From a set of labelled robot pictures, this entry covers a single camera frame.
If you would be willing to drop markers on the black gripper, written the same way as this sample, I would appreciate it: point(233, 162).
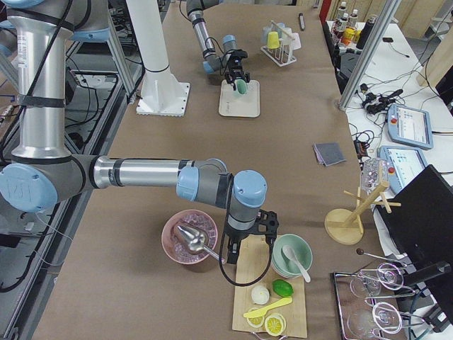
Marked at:
point(236, 236)
point(236, 68)

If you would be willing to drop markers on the green plastic cup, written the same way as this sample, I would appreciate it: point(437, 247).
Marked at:
point(241, 86)

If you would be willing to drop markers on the cream rabbit tray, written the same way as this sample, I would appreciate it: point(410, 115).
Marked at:
point(234, 104)

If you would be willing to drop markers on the yellow plastic cup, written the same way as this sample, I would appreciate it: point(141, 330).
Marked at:
point(273, 41)

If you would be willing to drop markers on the grey plastic cup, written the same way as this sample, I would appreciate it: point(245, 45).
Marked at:
point(264, 37)

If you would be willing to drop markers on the metal ice scoop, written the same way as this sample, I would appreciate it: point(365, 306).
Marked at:
point(196, 241)

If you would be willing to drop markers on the white ceramic spoon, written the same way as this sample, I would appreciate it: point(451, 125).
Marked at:
point(290, 254)

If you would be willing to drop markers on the pink bowl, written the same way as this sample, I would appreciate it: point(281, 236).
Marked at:
point(175, 249)

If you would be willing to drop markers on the green lime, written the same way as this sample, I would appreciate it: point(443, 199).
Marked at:
point(282, 288)

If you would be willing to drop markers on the wooden cutting board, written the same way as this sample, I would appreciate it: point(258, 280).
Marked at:
point(251, 263)

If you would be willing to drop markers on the yellow plastic knife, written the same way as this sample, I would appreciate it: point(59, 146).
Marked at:
point(260, 312)

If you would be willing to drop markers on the lemon slice left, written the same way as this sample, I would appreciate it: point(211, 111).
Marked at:
point(256, 322)

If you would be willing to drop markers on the lemon slice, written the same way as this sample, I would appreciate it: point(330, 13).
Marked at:
point(275, 324)
point(256, 322)

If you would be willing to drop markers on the lemon slice right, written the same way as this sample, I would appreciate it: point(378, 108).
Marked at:
point(275, 324)

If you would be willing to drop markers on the wooden mug tree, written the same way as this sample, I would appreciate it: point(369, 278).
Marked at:
point(345, 226)

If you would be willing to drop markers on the grey folded cloth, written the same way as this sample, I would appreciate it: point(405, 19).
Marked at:
point(328, 154)

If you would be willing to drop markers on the black water bottle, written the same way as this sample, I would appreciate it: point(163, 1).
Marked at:
point(369, 24)

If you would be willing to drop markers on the metal glass rack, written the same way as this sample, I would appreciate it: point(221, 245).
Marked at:
point(380, 302)

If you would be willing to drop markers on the clear glass mug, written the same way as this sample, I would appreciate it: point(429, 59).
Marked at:
point(374, 171)

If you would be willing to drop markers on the teach pendant far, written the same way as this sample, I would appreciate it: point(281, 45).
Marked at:
point(409, 126)

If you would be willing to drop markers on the teach pendant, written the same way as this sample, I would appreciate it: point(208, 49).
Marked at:
point(404, 164)
point(409, 126)

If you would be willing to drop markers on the teach pendant near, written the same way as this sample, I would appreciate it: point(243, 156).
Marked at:
point(404, 164)

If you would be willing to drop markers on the black monitor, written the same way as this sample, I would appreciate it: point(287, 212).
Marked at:
point(422, 226)

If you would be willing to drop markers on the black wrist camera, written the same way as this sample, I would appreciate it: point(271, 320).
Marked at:
point(238, 55)
point(267, 225)

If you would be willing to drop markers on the white wire cup rack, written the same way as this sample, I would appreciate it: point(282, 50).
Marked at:
point(284, 54)

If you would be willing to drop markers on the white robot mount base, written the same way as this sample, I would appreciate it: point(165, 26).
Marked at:
point(161, 92)

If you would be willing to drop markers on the aluminium frame post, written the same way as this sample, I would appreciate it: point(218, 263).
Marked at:
point(375, 36)

